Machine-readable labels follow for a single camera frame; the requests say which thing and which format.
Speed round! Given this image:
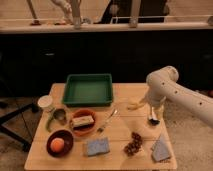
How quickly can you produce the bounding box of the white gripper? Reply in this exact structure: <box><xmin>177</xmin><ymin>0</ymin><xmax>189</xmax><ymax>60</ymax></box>
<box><xmin>141</xmin><ymin>95</ymin><xmax>165</xmax><ymax>120</ymax></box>

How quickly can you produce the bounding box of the yellow banana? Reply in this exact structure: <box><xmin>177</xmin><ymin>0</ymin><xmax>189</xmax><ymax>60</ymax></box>
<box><xmin>127</xmin><ymin>99</ymin><xmax>146</xmax><ymax>110</ymax></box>

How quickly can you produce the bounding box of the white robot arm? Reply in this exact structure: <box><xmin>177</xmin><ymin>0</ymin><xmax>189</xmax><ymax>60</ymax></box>
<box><xmin>145</xmin><ymin>66</ymin><xmax>213</xmax><ymax>128</ymax></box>

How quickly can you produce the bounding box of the small metal cup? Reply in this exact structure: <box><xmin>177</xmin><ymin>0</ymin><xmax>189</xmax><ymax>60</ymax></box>
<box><xmin>53</xmin><ymin>109</ymin><xmax>67</xmax><ymax>125</ymax></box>

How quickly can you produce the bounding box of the white paper cup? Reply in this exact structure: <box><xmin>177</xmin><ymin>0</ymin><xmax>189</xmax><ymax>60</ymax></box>
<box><xmin>37</xmin><ymin>95</ymin><xmax>53</xmax><ymax>112</ymax></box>

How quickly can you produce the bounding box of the metal fork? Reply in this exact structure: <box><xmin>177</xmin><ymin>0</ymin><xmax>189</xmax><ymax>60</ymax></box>
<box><xmin>97</xmin><ymin>109</ymin><xmax>118</xmax><ymax>133</ymax></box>

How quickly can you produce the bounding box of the bunch of dark grapes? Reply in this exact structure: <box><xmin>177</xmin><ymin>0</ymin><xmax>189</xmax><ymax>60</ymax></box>
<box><xmin>124</xmin><ymin>132</ymin><xmax>142</xmax><ymax>156</ymax></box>

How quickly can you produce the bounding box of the grey folded cloth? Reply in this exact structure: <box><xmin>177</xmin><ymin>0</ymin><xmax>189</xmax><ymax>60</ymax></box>
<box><xmin>151</xmin><ymin>134</ymin><xmax>171</xmax><ymax>162</ymax></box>

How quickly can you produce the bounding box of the blue sponge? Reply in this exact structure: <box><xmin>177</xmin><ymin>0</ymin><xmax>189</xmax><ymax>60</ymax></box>
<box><xmin>86</xmin><ymin>137</ymin><xmax>110</xmax><ymax>156</ymax></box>

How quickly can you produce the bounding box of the orange bowl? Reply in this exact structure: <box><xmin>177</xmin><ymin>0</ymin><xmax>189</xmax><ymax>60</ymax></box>
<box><xmin>69</xmin><ymin>109</ymin><xmax>96</xmax><ymax>137</ymax></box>

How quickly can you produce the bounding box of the green plastic tray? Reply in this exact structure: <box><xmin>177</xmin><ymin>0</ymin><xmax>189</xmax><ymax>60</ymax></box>
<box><xmin>62</xmin><ymin>74</ymin><xmax>114</xmax><ymax>107</ymax></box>

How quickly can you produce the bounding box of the sandwich bread slice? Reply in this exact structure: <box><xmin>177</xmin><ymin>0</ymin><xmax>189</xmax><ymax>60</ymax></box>
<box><xmin>72</xmin><ymin>115</ymin><xmax>94</xmax><ymax>128</ymax></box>

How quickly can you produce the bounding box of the wooden table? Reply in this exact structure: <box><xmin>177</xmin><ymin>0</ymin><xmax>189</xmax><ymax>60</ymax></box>
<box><xmin>24</xmin><ymin>83</ymin><xmax>177</xmax><ymax>171</ymax></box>

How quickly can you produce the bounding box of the dark red bowl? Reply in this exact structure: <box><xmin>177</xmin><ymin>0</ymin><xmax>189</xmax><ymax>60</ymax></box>
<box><xmin>46</xmin><ymin>130</ymin><xmax>73</xmax><ymax>157</ymax></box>

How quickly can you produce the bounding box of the green chili pepper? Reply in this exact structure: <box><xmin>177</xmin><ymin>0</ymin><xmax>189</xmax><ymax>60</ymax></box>
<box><xmin>45</xmin><ymin>113</ymin><xmax>54</xmax><ymax>132</ymax></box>

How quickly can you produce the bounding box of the orange fruit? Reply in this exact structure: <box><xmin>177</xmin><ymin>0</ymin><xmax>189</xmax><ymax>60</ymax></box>
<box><xmin>50</xmin><ymin>138</ymin><xmax>64</xmax><ymax>153</ymax></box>

